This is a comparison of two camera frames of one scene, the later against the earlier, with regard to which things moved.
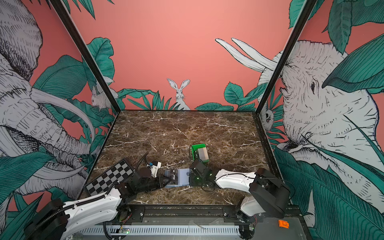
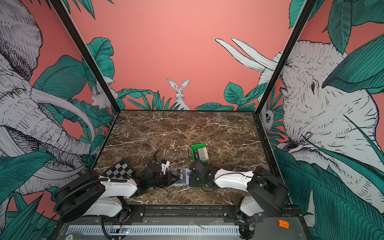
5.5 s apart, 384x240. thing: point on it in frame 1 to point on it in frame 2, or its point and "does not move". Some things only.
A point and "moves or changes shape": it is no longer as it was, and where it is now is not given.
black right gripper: [192, 181] does not move
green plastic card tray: [195, 153] does not move
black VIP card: [174, 175] moves or changes shape
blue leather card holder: [183, 177] does not move
